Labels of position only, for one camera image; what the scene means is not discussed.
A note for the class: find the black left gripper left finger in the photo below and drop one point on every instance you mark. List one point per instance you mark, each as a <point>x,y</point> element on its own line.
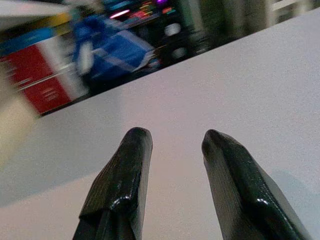
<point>120,180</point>

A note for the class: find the blue fabric bag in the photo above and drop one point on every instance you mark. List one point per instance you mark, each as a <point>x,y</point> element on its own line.
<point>112,50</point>

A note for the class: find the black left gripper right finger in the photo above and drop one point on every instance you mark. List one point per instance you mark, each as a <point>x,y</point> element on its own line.
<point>240,180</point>

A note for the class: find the white glass door cabinet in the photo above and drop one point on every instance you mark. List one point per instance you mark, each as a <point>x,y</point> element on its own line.
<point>287,7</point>

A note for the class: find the black equipment rack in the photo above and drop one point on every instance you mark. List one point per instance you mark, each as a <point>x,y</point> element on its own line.
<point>160,27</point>

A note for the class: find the red cardboard box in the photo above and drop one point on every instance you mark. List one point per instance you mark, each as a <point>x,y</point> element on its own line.
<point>27,65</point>
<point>47,96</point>

